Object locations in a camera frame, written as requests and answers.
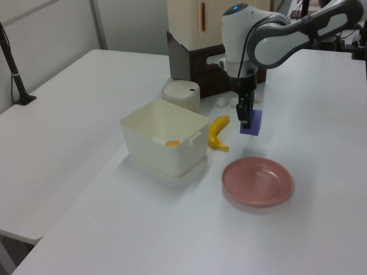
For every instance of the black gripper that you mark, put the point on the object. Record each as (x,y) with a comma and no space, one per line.
(243,84)

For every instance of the purple cube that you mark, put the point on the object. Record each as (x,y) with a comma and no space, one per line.
(255,123)

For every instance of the white grey Franka robot arm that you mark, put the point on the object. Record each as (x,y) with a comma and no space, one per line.
(272,43)

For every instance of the crumpled white paper ball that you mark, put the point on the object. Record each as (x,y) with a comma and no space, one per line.
(222,102)
(234,101)

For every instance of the yellow banana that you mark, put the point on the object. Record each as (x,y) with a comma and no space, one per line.
(216,131)

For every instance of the dark wooden drawer cabinet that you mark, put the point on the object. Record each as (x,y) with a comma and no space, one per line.
(198,68)

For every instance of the cream small lidded trash can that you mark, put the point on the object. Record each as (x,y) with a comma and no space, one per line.
(183,94)

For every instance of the pink round plate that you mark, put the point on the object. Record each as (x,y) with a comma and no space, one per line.
(256,182)

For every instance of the cream open plastic bin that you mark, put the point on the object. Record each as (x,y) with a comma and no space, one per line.
(172,134)

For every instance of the small orange disc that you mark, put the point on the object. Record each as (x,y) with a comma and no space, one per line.
(172,143)

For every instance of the black equipment in background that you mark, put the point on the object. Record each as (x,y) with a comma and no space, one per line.
(359,43)

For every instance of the black camera stand pole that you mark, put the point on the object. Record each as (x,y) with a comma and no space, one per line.
(14,71)

